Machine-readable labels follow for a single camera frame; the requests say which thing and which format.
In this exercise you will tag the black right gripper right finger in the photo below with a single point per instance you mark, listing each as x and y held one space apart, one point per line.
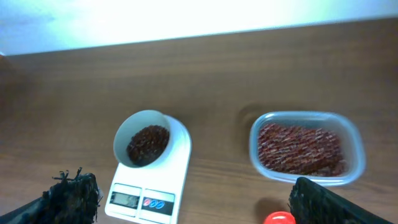
311 203

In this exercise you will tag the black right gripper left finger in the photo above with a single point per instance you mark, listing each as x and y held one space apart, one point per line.
71 201

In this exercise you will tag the orange plastic measuring scoop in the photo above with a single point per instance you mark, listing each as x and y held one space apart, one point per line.
280 218

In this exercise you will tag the white digital kitchen scale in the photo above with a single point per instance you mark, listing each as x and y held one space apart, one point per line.
151 193

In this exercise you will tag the clear plastic container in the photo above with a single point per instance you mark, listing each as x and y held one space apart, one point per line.
351 144

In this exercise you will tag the white round bowl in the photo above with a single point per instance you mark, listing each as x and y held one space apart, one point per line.
130 127

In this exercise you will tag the red beans in bowl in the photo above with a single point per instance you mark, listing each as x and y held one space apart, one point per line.
148 145

